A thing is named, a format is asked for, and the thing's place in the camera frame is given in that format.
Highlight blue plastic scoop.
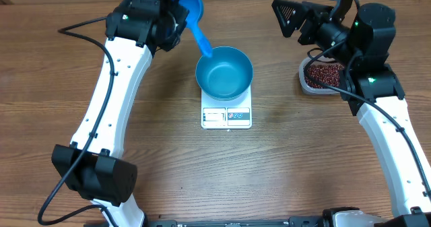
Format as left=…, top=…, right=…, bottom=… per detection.
left=173, top=0, right=213, bottom=57

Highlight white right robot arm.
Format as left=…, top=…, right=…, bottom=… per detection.
left=271, top=0, right=430, bottom=226

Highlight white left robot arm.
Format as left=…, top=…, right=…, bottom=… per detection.
left=51, top=0, right=188, bottom=226

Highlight blue plastic bowl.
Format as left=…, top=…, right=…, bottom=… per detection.
left=195, top=46, right=254, bottom=101

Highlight white kitchen scale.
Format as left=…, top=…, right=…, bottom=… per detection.
left=201, top=86, right=253, bottom=130

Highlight red adzuki beans in container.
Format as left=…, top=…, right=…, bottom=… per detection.
left=307, top=63, right=344, bottom=88

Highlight clear plastic bean container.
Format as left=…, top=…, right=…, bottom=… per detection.
left=298, top=57, right=338, bottom=96

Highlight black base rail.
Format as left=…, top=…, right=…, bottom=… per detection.
left=84, top=206, right=431, bottom=227

